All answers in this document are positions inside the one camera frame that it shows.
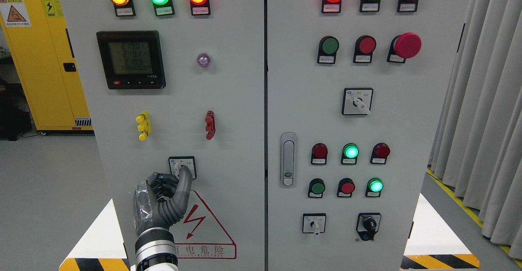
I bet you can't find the black digital power meter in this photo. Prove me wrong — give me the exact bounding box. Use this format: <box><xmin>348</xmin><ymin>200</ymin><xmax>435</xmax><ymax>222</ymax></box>
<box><xmin>96</xmin><ymin>30</ymin><xmax>166</xmax><ymax>90</ymax></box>

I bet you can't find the red terminal connector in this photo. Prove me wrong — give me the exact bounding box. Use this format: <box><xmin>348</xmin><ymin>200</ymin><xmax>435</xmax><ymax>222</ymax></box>
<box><xmin>205</xmin><ymin>110</ymin><xmax>216</xmax><ymax>140</ymax></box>

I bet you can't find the red emergency stop button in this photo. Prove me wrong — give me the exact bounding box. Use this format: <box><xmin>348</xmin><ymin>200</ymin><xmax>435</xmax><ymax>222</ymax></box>
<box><xmin>387</xmin><ymin>33</ymin><xmax>422</xmax><ymax>64</ymax></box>

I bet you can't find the yellow terminal connector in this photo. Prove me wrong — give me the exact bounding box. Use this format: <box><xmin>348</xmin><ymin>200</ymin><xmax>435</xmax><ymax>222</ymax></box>
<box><xmin>135</xmin><ymin>111</ymin><xmax>151</xmax><ymax>141</ymax></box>

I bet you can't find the green push button upper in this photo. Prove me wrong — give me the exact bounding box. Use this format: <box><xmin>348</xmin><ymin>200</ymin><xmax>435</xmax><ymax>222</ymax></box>
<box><xmin>316</xmin><ymin>36</ymin><xmax>339</xmax><ymax>64</ymax></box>

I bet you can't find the grey electrical control cabinet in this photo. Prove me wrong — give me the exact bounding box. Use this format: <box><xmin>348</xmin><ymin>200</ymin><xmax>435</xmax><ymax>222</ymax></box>
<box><xmin>55</xmin><ymin>0</ymin><xmax>477</xmax><ymax>271</ymax></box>

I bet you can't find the dark red light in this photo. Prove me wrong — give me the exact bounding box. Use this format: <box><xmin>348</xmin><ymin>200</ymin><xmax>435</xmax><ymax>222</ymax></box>
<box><xmin>311</xmin><ymin>143</ymin><xmax>328</xmax><ymax>165</ymax></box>
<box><xmin>370</xmin><ymin>142</ymin><xmax>390</xmax><ymax>165</ymax></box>

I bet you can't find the black knob selector switch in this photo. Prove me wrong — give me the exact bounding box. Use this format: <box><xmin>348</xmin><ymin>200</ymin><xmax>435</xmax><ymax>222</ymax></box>
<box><xmin>356</xmin><ymin>213</ymin><xmax>382</xmax><ymax>241</ymax></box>

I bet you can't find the green lit push button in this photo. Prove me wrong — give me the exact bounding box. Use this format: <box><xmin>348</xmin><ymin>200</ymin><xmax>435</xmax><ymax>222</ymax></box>
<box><xmin>365</xmin><ymin>178</ymin><xmax>384</xmax><ymax>198</ymax></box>

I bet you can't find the red electric danger sticker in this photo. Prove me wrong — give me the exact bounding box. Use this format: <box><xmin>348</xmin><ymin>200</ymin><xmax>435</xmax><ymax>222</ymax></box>
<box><xmin>171</xmin><ymin>190</ymin><xmax>237</xmax><ymax>260</ymax></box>

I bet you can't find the right yellow black hazard base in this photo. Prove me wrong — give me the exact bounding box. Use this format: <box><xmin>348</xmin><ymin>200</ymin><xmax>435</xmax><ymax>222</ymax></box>
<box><xmin>400</xmin><ymin>194</ymin><xmax>480</xmax><ymax>271</ymax></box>

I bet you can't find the yellow safety storage cabinet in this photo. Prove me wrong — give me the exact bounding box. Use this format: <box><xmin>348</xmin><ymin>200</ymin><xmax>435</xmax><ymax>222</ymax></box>
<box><xmin>1</xmin><ymin>0</ymin><xmax>93</xmax><ymax>132</ymax></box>

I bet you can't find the small white rotary switch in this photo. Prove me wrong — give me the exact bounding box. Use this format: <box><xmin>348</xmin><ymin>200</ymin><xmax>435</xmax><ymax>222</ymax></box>
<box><xmin>302</xmin><ymin>213</ymin><xmax>327</xmax><ymax>236</ymax></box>

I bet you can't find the red push button lower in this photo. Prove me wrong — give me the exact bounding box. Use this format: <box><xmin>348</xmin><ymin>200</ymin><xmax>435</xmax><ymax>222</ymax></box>
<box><xmin>337</xmin><ymin>178</ymin><xmax>355</xmax><ymax>198</ymax></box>

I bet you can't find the grey curtain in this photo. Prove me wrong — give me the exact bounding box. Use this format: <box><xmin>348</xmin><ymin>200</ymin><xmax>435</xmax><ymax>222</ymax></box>
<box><xmin>429</xmin><ymin>0</ymin><xmax>522</xmax><ymax>260</ymax></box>

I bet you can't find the red push button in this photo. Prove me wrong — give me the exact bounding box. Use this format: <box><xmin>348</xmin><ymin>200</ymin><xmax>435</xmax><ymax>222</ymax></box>
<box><xmin>337</xmin><ymin>178</ymin><xmax>355</xmax><ymax>198</ymax></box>
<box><xmin>353</xmin><ymin>35</ymin><xmax>376</xmax><ymax>64</ymax></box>

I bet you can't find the green lit middle light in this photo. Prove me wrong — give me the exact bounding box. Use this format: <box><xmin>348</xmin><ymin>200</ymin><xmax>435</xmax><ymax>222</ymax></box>
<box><xmin>341</xmin><ymin>143</ymin><xmax>359</xmax><ymax>165</ymax></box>

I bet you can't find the small purple indicator lamp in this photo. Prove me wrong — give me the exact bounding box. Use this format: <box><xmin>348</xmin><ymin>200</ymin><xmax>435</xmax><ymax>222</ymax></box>
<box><xmin>197</xmin><ymin>53</ymin><xmax>211</xmax><ymax>68</ymax></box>

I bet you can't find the white rotary switch right door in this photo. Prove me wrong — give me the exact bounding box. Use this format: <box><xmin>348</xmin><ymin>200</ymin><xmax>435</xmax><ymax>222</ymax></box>
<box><xmin>341</xmin><ymin>88</ymin><xmax>374</xmax><ymax>117</ymax></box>

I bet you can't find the white rotary selector switch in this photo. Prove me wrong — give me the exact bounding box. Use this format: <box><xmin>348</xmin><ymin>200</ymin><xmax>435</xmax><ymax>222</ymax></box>
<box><xmin>168</xmin><ymin>156</ymin><xmax>197</xmax><ymax>180</ymax></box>

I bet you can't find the dark red light left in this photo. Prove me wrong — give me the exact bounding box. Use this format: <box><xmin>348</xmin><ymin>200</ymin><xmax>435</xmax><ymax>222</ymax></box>
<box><xmin>311</xmin><ymin>143</ymin><xmax>328</xmax><ymax>165</ymax></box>

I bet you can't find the dark red light right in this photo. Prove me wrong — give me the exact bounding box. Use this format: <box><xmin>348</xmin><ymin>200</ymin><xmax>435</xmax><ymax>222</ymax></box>
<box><xmin>370</xmin><ymin>142</ymin><xmax>390</xmax><ymax>165</ymax></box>

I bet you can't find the left yellow black hazard base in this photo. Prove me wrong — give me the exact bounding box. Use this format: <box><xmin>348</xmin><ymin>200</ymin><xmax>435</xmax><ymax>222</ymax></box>
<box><xmin>58</xmin><ymin>200</ymin><xmax>135</xmax><ymax>271</ymax></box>

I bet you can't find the red push button upper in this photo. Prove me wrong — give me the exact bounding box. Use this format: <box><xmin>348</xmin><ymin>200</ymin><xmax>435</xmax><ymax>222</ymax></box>
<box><xmin>353</xmin><ymin>35</ymin><xmax>376</xmax><ymax>64</ymax></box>

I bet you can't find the green push button lower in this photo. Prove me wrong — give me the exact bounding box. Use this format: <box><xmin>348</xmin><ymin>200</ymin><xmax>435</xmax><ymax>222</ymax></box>
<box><xmin>307</xmin><ymin>178</ymin><xmax>325</xmax><ymax>198</ymax></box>

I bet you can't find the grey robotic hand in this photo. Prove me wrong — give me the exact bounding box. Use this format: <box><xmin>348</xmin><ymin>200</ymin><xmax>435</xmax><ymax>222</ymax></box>
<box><xmin>133</xmin><ymin>165</ymin><xmax>193</xmax><ymax>236</ymax></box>

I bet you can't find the yellow indicator light top left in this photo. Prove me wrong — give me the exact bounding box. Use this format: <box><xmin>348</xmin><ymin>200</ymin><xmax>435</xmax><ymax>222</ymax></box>
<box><xmin>111</xmin><ymin>0</ymin><xmax>136</xmax><ymax>17</ymax></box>

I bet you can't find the green lit indicator light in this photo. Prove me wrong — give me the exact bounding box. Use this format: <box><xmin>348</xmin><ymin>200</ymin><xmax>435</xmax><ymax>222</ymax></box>
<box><xmin>151</xmin><ymin>0</ymin><xmax>175</xmax><ymax>17</ymax></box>

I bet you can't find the silver door handle lock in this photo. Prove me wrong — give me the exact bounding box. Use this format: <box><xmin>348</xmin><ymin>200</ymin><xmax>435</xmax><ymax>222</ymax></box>
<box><xmin>280</xmin><ymin>132</ymin><xmax>297</xmax><ymax>187</ymax></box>

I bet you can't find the yellow black hazard base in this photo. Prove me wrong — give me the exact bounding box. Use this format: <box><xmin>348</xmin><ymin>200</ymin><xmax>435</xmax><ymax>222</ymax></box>
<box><xmin>58</xmin><ymin>200</ymin><xmax>135</xmax><ymax>271</ymax></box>
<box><xmin>400</xmin><ymin>194</ymin><xmax>480</xmax><ymax>271</ymax></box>

